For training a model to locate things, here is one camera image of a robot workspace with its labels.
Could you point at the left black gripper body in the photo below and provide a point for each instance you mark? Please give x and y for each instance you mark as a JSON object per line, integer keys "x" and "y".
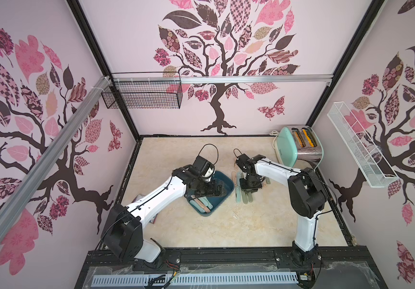
{"x": 207, "y": 188}

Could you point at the white wire shelf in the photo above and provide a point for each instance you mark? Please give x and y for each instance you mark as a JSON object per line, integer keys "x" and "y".
{"x": 352, "y": 125}

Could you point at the purple snack packet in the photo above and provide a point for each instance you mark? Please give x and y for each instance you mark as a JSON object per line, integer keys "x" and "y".
{"x": 145, "y": 211}

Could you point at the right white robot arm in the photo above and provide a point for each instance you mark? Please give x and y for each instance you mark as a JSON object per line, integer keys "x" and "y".
{"x": 306, "y": 191}

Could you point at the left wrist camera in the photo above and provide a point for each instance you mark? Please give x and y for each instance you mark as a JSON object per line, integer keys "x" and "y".
{"x": 203, "y": 168}

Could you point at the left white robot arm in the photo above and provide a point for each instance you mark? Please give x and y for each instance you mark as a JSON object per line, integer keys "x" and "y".
{"x": 123, "y": 233}

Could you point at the white slotted cable duct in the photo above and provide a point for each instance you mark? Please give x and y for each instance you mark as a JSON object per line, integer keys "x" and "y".
{"x": 193, "y": 279}

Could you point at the long pink fruit knife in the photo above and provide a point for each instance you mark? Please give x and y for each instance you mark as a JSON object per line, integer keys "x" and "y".
{"x": 202, "y": 204}

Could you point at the short pink fruit knife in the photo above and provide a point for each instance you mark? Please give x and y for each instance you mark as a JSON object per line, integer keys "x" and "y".
{"x": 234, "y": 177}

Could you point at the pale mint fruit knife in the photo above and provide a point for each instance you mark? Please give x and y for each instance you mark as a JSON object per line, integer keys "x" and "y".
{"x": 238, "y": 187}

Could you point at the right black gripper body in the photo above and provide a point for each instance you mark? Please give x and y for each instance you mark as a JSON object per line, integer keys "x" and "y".
{"x": 250, "y": 179}

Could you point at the pale olive fruit knife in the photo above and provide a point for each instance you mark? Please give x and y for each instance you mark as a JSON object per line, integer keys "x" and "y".
{"x": 247, "y": 197}

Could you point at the teal plastic storage box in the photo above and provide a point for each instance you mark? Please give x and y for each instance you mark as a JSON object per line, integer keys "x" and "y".
{"x": 215, "y": 201}

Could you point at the black wire basket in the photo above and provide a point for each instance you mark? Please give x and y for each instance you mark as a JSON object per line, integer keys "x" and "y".
{"x": 144, "y": 90}

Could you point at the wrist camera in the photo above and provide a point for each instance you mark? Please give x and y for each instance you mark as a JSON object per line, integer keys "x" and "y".
{"x": 203, "y": 168}
{"x": 244, "y": 163}

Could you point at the mint green toaster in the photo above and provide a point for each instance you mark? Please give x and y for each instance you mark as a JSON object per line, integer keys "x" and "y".
{"x": 298, "y": 147}

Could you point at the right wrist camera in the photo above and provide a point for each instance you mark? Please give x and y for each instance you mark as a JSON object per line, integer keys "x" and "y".
{"x": 244, "y": 163}

